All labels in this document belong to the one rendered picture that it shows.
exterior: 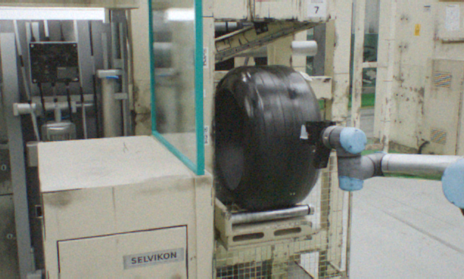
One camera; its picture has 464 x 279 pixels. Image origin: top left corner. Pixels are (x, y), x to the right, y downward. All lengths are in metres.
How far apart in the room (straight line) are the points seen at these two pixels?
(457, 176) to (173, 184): 0.70
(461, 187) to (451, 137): 5.16
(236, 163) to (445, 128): 4.46
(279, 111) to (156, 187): 0.78
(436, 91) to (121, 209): 5.69
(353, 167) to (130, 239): 0.72
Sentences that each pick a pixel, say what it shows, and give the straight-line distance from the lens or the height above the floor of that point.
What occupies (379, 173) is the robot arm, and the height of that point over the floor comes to 1.17.
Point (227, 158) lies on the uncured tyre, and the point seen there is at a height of 1.04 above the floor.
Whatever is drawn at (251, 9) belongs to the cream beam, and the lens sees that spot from 2.38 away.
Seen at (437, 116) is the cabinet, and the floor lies 0.59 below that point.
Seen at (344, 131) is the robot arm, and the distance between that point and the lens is 1.69.
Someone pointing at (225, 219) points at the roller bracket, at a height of 0.92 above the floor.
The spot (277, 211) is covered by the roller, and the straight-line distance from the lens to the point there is 2.18.
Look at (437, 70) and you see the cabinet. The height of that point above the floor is 1.11.
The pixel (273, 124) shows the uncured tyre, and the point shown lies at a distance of 1.96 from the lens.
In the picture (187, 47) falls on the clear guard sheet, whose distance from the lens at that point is 1.39.
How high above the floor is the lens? 1.63
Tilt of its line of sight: 12 degrees down
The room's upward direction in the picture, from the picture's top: straight up
